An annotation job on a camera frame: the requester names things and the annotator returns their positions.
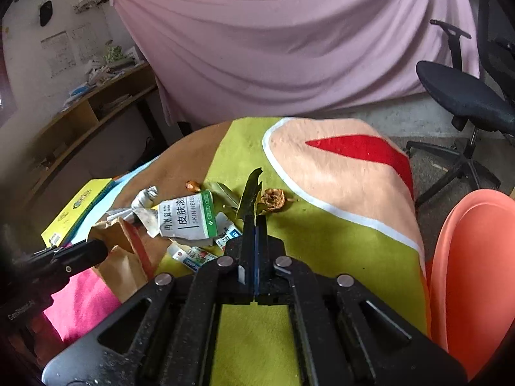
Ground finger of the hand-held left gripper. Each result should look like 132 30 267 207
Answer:
51 239 109 279

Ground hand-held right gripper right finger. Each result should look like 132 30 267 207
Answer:
257 215 468 386

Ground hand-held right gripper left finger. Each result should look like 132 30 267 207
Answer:
41 214 257 386

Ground long green leaf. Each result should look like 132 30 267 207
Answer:
237 168 264 220

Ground pink plastic bowl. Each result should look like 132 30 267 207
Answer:
425 189 515 381

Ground small blue white packet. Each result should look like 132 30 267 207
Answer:
215 212 244 250

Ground brown paper bag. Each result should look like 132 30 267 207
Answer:
88 216 156 302

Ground yellow book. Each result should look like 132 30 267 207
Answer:
40 178 116 249

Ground dried orange peel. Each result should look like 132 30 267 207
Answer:
257 188 289 212

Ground flat white printed tube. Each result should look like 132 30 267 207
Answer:
167 242 220 272

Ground white and green carton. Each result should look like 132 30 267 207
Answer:
158 190 219 246

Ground crumpled white tube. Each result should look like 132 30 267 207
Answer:
107 186 160 238

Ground colourful patchwork tablecloth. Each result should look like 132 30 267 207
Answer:
40 117 429 386

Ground wooden shelf desk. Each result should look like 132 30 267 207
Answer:
22 62 160 210

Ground pile of books and papers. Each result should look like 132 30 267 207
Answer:
63 44 145 110

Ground pink hanging cloth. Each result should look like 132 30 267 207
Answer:
107 0 482 128

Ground black office chair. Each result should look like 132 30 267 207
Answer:
405 0 515 210

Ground white wall papers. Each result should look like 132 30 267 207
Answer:
40 24 108 78

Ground black wall object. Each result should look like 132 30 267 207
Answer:
39 0 54 27

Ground wire wall rack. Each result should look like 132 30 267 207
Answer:
74 0 112 14

